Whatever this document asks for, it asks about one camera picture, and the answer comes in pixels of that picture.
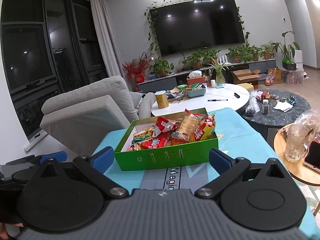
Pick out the trailing green vine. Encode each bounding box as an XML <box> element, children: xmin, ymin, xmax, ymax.
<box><xmin>144</xmin><ymin>0</ymin><xmax>250</xmax><ymax>55</ymax></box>

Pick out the clear storage box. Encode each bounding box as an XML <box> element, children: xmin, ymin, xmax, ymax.
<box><xmin>281</xmin><ymin>67</ymin><xmax>304</xmax><ymax>85</ymax></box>

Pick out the orange tissue box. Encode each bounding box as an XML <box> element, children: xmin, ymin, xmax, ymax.
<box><xmin>186</xmin><ymin>71</ymin><xmax>206</xmax><ymax>86</ymax></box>

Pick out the dark marble round table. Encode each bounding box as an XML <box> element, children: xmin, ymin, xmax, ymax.
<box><xmin>241</xmin><ymin>89</ymin><xmax>312</xmax><ymax>130</ymax></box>

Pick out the grey television cabinet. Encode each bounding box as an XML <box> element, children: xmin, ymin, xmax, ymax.
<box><xmin>136</xmin><ymin>59</ymin><xmax>277</xmax><ymax>94</ymax></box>

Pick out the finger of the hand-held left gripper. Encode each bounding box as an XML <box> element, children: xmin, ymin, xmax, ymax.
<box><xmin>25</xmin><ymin>151</ymin><xmax>68</xmax><ymax>165</ymax></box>

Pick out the small potted green plant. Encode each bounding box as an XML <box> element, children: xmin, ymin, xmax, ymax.
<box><xmin>149</xmin><ymin>58</ymin><xmax>175</xmax><ymax>78</ymax></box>

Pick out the grey cushion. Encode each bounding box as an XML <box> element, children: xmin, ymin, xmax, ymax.
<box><xmin>130</xmin><ymin>92</ymin><xmax>157</xmax><ymax>119</ymax></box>

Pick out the green peanut snack packet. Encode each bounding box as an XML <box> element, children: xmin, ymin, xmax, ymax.
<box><xmin>132</xmin><ymin>127</ymin><xmax>154</xmax><ymax>144</ymax></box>

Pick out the glass vase with plant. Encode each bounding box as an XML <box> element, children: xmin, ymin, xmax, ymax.
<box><xmin>207</xmin><ymin>57</ymin><xmax>230</xmax><ymax>85</ymax></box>

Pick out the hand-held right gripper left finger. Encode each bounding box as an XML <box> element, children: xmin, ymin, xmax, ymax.
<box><xmin>32</xmin><ymin>146</ymin><xmax>129</xmax><ymax>198</ymax></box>

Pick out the dark glass sliding door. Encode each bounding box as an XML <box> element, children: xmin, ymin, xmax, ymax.
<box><xmin>0</xmin><ymin>0</ymin><xmax>109</xmax><ymax>140</ymax></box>

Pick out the clear cracker packet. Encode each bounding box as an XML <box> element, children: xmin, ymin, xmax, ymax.
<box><xmin>174</xmin><ymin>109</ymin><xmax>205</xmax><ymax>141</ymax></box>

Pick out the wall television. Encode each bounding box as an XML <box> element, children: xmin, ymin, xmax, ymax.
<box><xmin>149</xmin><ymin>0</ymin><xmax>246</xmax><ymax>57</ymax></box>

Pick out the white curtain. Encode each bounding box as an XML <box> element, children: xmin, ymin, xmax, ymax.
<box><xmin>89</xmin><ymin>0</ymin><xmax>130</xmax><ymax>90</ymax></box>

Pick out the white oval table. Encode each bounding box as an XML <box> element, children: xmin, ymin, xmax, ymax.
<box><xmin>151</xmin><ymin>83</ymin><xmax>250</xmax><ymax>117</ymax></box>

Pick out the red phone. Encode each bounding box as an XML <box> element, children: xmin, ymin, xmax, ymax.
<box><xmin>303</xmin><ymin>140</ymin><xmax>320</xmax><ymax>173</ymax></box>

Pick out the blue table cover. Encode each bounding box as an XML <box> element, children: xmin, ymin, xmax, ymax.
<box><xmin>91</xmin><ymin>107</ymin><xmax>315</xmax><ymax>238</ymax></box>

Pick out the blue tray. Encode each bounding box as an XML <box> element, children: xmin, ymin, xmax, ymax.
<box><xmin>186</xmin><ymin>84</ymin><xmax>207</xmax><ymax>98</ymax></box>

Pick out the white paper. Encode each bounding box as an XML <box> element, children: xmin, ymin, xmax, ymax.
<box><xmin>272</xmin><ymin>101</ymin><xmax>293</xmax><ymax>112</ymax></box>

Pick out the bushy potted green plant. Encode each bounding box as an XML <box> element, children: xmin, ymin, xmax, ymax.
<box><xmin>180</xmin><ymin>49</ymin><xmax>222</xmax><ymax>70</ymax></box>

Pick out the yellow and red snack packet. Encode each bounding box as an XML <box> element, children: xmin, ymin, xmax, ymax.
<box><xmin>191</xmin><ymin>112</ymin><xmax>217</xmax><ymax>143</ymax></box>

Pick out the green cardboard box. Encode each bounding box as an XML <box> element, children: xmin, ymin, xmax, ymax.
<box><xmin>114</xmin><ymin>107</ymin><xmax>219</xmax><ymax>172</ymax></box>

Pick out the green and black box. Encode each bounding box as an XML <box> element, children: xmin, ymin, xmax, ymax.
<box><xmin>282</xmin><ymin>59</ymin><xmax>297</xmax><ymax>70</ymax></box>

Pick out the potted plant in terracotta pot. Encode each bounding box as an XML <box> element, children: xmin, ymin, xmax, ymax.
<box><xmin>260</xmin><ymin>42</ymin><xmax>274</xmax><ymax>60</ymax></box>

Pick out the wooden round side table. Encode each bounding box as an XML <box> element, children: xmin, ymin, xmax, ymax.
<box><xmin>274</xmin><ymin>124</ymin><xmax>320</xmax><ymax>187</ymax></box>

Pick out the yellow can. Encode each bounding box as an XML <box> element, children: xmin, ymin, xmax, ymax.
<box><xmin>154</xmin><ymin>91</ymin><xmax>170</xmax><ymax>109</ymax></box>

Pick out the open cardboard box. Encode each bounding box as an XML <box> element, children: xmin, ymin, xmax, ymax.
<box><xmin>230</xmin><ymin>69</ymin><xmax>260</xmax><ymax>85</ymax></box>

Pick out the glass mug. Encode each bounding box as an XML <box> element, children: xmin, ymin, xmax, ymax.
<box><xmin>284</xmin><ymin>124</ymin><xmax>315</xmax><ymax>162</ymax></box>

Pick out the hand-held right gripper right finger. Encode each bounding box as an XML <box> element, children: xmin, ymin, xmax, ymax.
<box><xmin>194</xmin><ymin>148</ymin><xmax>288</xmax><ymax>198</ymax></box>

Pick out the red white-label snack packet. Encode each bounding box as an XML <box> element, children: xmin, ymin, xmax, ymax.
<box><xmin>153</xmin><ymin>116</ymin><xmax>182</xmax><ymax>138</ymax></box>

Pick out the grey armchair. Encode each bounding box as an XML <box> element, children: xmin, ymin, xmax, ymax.
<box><xmin>40</xmin><ymin>75</ymin><xmax>139</xmax><ymax>153</ymax></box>

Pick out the row of potted plants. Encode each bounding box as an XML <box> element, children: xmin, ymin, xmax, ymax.
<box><xmin>226</xmin><ymin>44</ymin><xmax>262</xmax><ymax>64</ymax></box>

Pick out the clear plastic bag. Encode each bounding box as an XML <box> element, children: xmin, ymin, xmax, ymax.
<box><xmin>299</xmin><ymin>109</ymin><xmax>320</xmax><ymax>130</ymax></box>

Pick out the red berry plant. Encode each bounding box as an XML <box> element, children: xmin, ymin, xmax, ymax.
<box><xmin>122</xmin><ymin>52</ymin><xmax>150</xmax><ymax>83</ymax></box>

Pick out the tall leafy potted plant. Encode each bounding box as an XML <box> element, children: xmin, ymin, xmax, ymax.
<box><xmin>271</xmin><ymin>31</ymin><xmax>300</xmax><ymax>63</ymax></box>

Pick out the red spicy snack packet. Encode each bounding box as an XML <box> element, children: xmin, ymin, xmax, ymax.
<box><xmin>140</xmin><ymin>136</ymin><xmax>170</xmax><ymax>150</ymax></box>

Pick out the patterned floor rug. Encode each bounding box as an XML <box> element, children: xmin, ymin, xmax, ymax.
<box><xmin>292</xmin><ymin>175</ymin><xmax>320</xmax><ymax>215</ymax></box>

